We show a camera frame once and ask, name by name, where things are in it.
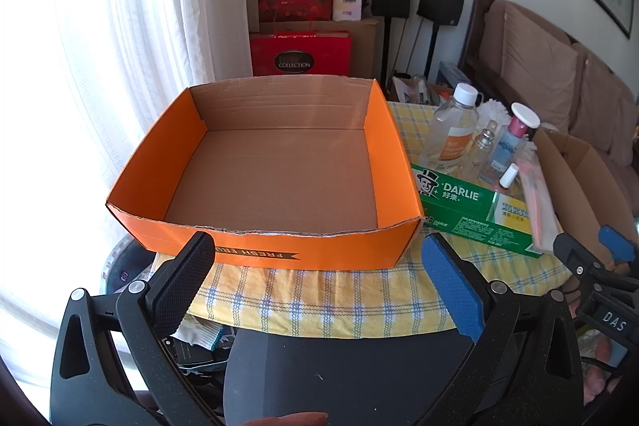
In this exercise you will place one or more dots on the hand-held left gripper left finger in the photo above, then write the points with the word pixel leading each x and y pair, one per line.
pixel 192 264

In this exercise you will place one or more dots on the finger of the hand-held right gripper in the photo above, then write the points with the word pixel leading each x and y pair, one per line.
pixel 574 251
pixel 616 241

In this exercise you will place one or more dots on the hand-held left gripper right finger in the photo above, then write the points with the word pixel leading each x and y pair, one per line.
pixel 457 291

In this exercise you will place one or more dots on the pink toothbrush pack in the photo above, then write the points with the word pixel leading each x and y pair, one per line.
pixel 539 206

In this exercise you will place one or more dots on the green toothpaste box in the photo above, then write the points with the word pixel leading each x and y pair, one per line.
pixel 464 206

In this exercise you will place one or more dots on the orange cardboard box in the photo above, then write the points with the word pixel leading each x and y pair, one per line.
pixel 150 186

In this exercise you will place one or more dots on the small nail polish bottle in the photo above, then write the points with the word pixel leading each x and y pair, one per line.
pixel 509 176

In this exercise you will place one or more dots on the person's right hand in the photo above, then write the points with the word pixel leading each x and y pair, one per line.
pixel 596 386

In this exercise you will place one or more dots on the person's left hand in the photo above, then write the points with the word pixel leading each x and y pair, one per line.
pixel 284 420

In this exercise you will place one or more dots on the small brown cardboard box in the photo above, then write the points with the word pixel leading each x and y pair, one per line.
pixel 574 186

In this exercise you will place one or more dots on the blue bottle with pink neck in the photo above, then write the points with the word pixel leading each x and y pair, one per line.
pixel 504 151

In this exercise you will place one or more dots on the yellow checked tablecloth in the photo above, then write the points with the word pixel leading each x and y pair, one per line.
pixel 324 301

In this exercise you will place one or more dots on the small glass spray bottle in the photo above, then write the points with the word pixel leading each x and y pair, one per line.
pixel 477 159

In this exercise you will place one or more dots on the black chair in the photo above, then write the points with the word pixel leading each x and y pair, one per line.
pixel 349 371

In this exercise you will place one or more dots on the clear bottle with white cap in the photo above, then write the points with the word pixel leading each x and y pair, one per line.
pixel 449 131

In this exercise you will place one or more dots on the white fluffy duster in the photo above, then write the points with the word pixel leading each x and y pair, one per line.
pixel 494 111

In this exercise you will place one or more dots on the brown sofa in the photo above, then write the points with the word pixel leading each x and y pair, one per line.
pixel 539 66

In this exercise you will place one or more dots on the clear plastic bag of items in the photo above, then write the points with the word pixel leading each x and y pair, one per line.
pixel 409 89

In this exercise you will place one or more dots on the pale blue box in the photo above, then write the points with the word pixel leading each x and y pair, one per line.
pixel 452 74

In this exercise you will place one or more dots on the red gift box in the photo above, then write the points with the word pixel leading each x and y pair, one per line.
pixel 299 54

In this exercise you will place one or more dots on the black speaker stand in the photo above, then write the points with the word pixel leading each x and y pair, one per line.
pixel 387 51
pixel 430 51

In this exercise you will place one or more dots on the large brown cardboard box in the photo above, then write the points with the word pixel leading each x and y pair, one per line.
pixel 364 51

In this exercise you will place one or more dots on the white curtain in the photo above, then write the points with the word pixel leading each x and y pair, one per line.
pixel 150 7

